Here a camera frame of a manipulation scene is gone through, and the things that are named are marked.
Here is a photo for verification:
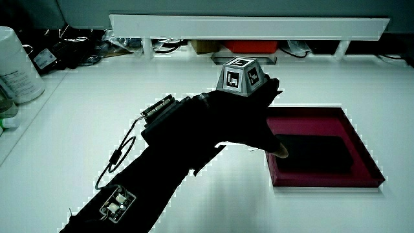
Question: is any person's left hand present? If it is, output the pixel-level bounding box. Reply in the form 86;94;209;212
197;56;289;159

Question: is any black battery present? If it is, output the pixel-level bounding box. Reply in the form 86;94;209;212
274;133;354;174

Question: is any red square plate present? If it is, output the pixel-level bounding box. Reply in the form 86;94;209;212
264;106;386;188

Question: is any person's left forearm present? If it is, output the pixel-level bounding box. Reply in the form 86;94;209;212
60;93;227;233

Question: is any red box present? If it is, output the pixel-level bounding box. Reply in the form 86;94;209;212
223;40;279;54

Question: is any brown cardboard box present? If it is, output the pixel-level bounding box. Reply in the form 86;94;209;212
190;39;223;55

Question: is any white desk shelf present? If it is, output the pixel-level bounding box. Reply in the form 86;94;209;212
109;14;391;61

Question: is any clear plastic bag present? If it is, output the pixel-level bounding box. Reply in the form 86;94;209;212
102;30;143;56

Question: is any white labelled canister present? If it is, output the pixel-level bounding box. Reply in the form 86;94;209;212
0;25;47;105

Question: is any small white green tube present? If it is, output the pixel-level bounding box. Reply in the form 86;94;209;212
0;116;19;130

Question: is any clear green bottle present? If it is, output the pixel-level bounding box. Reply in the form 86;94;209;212
0;84;19;118

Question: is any black cable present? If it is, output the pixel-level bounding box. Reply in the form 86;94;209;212
279;45;310;60

